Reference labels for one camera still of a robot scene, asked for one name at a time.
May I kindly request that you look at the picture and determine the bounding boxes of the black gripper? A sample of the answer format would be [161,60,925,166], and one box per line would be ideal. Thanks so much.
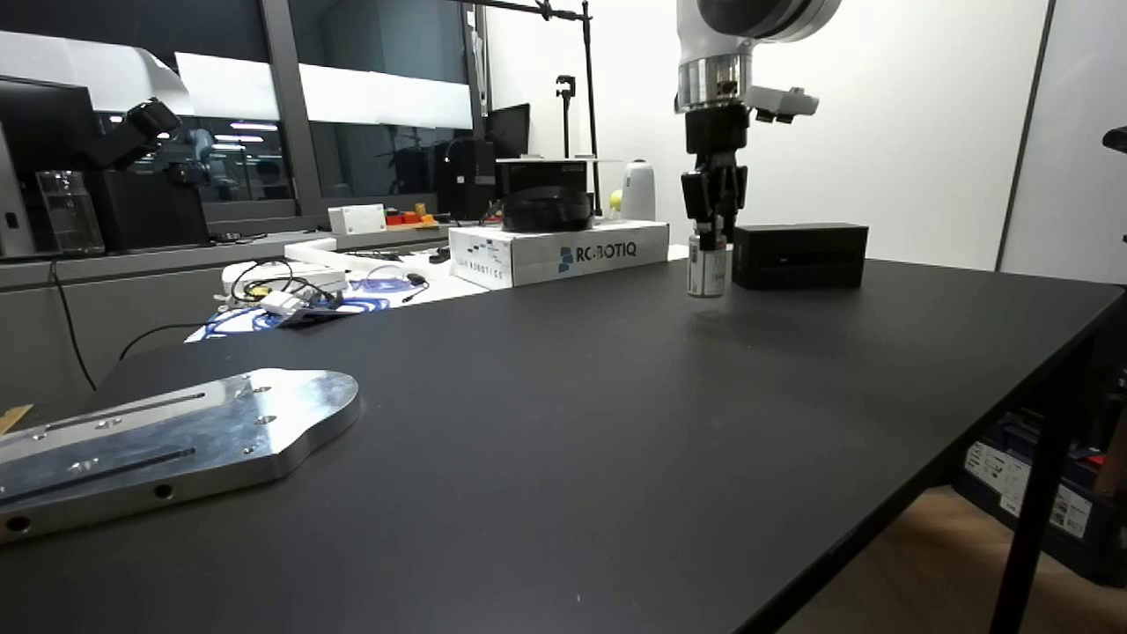
[685,105,750,250]

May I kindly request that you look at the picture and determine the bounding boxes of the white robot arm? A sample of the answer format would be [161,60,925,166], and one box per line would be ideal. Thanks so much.
[673,0,842,250]

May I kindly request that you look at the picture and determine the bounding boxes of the black rectangular box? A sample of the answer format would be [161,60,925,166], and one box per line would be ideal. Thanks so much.
[734,225,869,289]

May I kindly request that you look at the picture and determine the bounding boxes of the white plastic bottle background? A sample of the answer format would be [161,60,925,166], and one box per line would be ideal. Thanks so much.
[621,160,655,219]

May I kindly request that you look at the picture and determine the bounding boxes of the dark storage bin on box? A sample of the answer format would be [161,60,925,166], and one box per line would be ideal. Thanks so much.
[502,160,592,233]

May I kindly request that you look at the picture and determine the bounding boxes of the white Robotiq cardboard box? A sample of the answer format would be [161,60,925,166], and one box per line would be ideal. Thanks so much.
[449,222,668,289]

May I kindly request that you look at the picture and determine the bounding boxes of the small white box on desk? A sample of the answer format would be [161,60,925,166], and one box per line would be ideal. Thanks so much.
[329,205,388,235]

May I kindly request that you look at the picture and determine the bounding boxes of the box under table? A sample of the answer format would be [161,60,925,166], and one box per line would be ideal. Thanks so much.
[963,410,1127,589]

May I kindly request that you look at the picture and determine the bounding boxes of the black computer monitor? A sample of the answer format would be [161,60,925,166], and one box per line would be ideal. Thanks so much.
[489,102,532,160]

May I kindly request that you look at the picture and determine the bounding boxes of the orange object on desk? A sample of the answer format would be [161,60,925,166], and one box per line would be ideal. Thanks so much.
[385,205,439,230]

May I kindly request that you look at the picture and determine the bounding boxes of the blue and white papers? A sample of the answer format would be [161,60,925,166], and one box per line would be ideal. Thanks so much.
[194,273,430,342]

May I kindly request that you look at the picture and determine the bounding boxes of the black table leg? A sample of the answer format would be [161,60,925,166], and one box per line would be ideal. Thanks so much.
[990,349,1084,634]

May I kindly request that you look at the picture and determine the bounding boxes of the silver metal mounting plate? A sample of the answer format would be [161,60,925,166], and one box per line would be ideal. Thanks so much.
[0,367,362,547]

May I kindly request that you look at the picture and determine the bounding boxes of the black machine on counter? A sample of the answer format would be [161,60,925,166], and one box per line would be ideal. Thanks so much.
[0,77,207,256]

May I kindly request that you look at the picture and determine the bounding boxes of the black camera tripod stand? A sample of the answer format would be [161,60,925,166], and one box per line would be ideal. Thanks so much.
[458,0,601,216]

